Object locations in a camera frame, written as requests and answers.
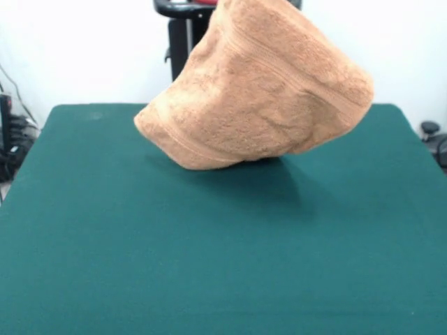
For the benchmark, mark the peach terry towel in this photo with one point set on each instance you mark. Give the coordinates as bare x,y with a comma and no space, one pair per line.
251,97

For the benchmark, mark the red robot base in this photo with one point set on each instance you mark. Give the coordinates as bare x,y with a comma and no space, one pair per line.
207,1

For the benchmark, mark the black box with red mark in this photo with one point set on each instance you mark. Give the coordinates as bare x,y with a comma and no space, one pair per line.
5,118

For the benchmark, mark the black bag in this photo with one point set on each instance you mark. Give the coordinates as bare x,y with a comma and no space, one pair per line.
10,164

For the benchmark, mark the dark green table cloth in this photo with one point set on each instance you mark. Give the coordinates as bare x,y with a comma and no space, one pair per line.
104,251

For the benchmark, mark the black office chair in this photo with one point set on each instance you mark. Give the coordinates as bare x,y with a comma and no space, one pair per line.
430,127

